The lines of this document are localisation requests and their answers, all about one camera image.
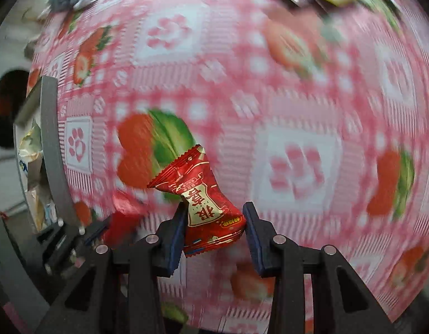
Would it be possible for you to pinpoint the long red snack stick packet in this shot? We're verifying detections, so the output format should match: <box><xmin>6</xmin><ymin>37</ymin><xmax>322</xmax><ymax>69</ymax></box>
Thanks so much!
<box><xmin>103</xmin><ymin>189</ymin><xmax>148</xmax><ymax>248</ymax></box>

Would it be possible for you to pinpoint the yellow blue snack bag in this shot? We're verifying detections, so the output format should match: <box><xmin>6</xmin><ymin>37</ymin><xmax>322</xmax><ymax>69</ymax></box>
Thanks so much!
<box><xmin>16</xmin><ymin>118</ymin><xmax>47</xmax><ymax>232</ymax></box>

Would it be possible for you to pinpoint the grey storage box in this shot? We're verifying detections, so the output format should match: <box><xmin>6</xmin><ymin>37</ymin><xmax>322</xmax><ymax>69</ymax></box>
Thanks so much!
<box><xmin>13</xmin><ymin>75</ymin><xmax>80</xmax><ymax>226</ymax></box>

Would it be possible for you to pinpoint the strawberry checkered tablecloth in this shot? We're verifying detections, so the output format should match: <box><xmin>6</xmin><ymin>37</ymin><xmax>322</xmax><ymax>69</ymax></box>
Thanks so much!
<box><xmin>28</xmin><ymin>0</ymin><xmax>429</xmax><ymax>320</ymax></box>

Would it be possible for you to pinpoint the white washing machine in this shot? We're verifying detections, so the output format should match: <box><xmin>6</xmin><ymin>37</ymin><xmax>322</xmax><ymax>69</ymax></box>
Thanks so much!
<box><xmin>0</xmin><ymin>15</ymin><xmax>41</xmax><ymax>213</ymax></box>

